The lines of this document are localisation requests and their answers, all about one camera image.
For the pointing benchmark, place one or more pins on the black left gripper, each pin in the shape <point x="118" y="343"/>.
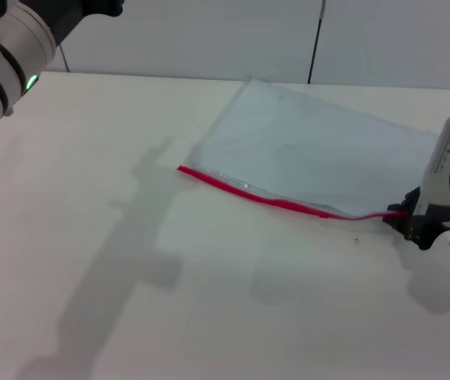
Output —
<point x="74" y="10"/>

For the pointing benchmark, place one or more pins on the red zipper slider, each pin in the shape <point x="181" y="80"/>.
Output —
<point x="324" y="216"/>

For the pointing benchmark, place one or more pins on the clear document bag red zipper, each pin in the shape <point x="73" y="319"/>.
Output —
<point x="307" y="150"/>

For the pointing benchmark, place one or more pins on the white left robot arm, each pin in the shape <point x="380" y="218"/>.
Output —
<point x="15" y="43"/>

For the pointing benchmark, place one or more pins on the black vertical pole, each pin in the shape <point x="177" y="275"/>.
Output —
<point x="314" y="51"/>

